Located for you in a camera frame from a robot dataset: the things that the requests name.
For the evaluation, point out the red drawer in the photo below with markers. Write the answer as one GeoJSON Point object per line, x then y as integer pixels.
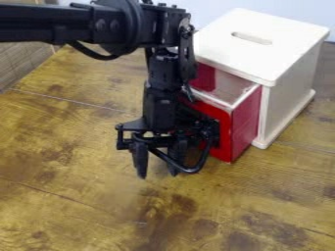
{"type": "Point", "coordinates": [228, 99]}

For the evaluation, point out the black metal drawer handle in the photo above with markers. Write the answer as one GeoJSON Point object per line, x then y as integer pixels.
{"type": "Point", "coordinates": [191, 153]}

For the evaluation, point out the white wooden box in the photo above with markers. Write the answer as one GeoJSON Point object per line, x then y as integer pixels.
{"type": "Point", "coordinates": [271, 51]}

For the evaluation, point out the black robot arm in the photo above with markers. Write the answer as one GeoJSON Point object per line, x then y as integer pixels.
{"type": "Point", "coordinates": [106, 30]}

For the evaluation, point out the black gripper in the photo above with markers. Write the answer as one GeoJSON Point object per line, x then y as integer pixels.
{"type": "Point", "coordinates": [168, 125]}

